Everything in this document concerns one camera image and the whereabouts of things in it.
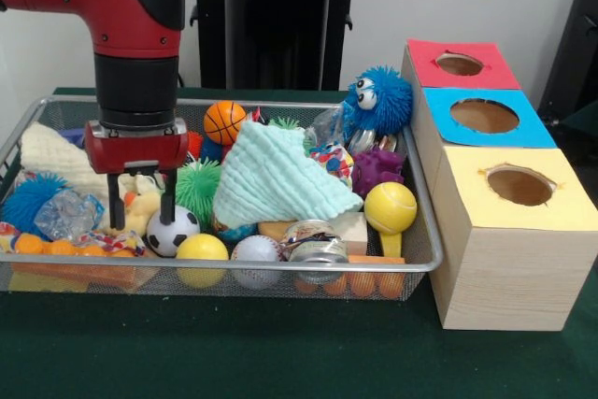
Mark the black stand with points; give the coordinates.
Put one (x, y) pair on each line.
(574, 44)

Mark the plain yellow ball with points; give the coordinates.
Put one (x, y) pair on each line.
(202, 249)

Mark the wooden box with three holes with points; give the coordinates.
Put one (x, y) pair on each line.
(509, 273)

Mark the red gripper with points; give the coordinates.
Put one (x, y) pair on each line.
(135, 149)

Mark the dark green tablecloth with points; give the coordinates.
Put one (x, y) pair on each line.
(233, 347)

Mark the yellow plush duck toy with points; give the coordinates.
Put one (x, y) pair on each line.
(140, 207)

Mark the blue spiky monster toy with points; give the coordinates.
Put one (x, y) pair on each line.
(380, 100)

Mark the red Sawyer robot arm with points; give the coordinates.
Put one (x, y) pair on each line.
(121, 6)

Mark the blue spiky ball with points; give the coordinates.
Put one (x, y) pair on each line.
(25, 200)

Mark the white baseball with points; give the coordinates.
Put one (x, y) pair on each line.
(256, 252)

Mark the mint green cloth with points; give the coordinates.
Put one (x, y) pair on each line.
(280, 179)

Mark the orange basketball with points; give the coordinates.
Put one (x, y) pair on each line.
(224, 122)

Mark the side table with green cloth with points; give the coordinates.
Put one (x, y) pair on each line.
(584, 121)

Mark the orange four-stud building block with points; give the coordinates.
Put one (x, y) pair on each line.
(46, 247)

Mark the cream knitted cloth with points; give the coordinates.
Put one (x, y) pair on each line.
(56, 153)

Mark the globe print ball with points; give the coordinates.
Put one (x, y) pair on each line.
(236, 232)

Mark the clear mesh bin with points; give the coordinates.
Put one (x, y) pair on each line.
(261, 280)

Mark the purple spiky monster toy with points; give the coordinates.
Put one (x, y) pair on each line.
(378, 170)

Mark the black and white soccer ball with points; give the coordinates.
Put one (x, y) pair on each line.
(180, 235)

